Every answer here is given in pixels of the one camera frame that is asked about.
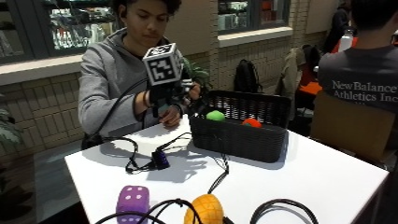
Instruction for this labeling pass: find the thin black braided cable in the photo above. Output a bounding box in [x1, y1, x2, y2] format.
[207, 153, 232, 195]

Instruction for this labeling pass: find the white bottle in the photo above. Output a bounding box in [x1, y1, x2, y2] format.
[337, 28, 355, 53]

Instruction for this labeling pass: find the orange ball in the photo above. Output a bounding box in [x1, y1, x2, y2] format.
[241, 118, 264, 129]

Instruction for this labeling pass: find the brown wooden chair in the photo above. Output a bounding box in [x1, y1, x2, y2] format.
[311, 91, 398, 162]

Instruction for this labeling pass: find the small dark blue hub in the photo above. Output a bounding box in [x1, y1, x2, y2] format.
[151, 150, 172, 171]

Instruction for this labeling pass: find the black woven basket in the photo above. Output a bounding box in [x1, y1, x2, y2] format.
[187, 90, 293, 164]

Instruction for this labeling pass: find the orange chair seat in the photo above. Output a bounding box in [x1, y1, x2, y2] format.
[297, 81, 324, 96]

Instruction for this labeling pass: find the thin black hub cable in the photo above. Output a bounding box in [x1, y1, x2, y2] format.
[156, 132, 193, 154]

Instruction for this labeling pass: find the black backpack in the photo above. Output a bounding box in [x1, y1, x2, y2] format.
[233, 59, 264, 93]

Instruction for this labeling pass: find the white cube with black markers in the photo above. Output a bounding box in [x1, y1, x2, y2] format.
[143, 42, 184, 87]

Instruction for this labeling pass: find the thick black glove cable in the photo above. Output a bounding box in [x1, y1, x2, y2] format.
[86, 77, 151, 147]

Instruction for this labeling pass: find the large dark-framed window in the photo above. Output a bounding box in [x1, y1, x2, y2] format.
[0, 0, 123, 65]

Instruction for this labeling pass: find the purple plush die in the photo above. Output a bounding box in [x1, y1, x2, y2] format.
[115, 185, 151, 224]

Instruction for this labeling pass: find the thin black table cable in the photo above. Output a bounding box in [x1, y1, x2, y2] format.
[102, 135, 158, 175]

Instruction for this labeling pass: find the yellow plush pineapple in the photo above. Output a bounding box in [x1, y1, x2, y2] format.
[183, 193, 225, 224]

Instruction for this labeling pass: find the green ball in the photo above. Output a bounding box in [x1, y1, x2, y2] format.
[205, 110, 227, 122]

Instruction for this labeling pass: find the person in grey hoodie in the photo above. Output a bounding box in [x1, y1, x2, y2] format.
[78, 0, 197, 138]

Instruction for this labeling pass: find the beige jacket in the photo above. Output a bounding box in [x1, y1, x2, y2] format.
[275, 47, 309, 101]

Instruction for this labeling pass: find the green leafy plant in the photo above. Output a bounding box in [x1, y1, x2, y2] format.
[182, 57, 213, 91]

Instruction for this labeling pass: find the small dark-framed window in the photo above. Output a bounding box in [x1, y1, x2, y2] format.
[217, 0, 293, 35]

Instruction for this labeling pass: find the black looped cable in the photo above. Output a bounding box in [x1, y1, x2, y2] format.
[95, 198, 204, 224]
[249, 198, 321, 224]

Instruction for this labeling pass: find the green potted plant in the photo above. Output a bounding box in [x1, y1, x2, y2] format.
[0, 92, 24, 150]

